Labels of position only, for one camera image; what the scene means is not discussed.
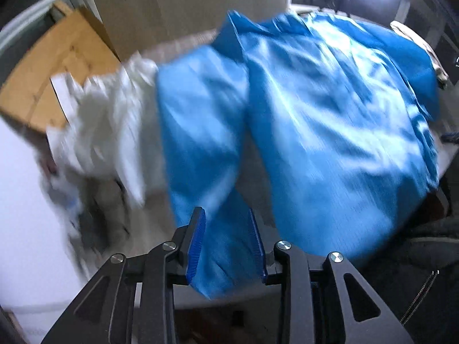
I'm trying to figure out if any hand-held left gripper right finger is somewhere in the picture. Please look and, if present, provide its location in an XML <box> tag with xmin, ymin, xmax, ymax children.
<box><xmin>247</xmin><ymin>207</ymin><xmax>417</xmax><ymax>344</ymax></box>

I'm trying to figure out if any person's black jacket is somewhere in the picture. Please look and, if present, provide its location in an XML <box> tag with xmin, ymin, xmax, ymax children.
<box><xmin>359</xmin><ymin>186</ymin><xmax>459</xmax><ymax>344</ymax></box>

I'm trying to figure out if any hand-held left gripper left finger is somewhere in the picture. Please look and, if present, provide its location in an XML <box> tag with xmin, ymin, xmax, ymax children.
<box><xmin>41</xmin><ymin>206</ymin><xmax>207</xmax><ymax>344</ymax></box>

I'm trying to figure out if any beige cloth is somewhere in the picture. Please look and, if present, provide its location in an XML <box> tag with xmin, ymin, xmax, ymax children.
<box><xmin>390</xmin><ymin>21</ymin><xmax>449</xmax><ymax>88</ymax></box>

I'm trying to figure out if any blue work coat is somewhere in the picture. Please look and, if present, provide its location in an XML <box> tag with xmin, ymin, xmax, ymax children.
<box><xmin>156</xmin><ymin>10</ymin><xmax>442</xmax><ymax>300</ymax></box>

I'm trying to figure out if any white crumpled cloth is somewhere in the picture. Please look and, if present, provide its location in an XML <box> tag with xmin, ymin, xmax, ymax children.
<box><xmin>46</xmin><ymin>52</ymin><xmax>169</xmax><ymax>208</ymax></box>

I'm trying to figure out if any beige wardrobe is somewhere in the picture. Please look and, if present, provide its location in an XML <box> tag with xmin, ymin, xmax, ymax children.
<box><xmin>84</xmin><ymin>0</ymin><xmax>293</xmax><ymax>61</ymax></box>

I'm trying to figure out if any wooden cabinet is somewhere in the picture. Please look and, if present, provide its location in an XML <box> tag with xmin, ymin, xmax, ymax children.
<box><xmin>0</xmin><ymin>0</ymin><xmax>122</xmax><ymax>135</ymax></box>

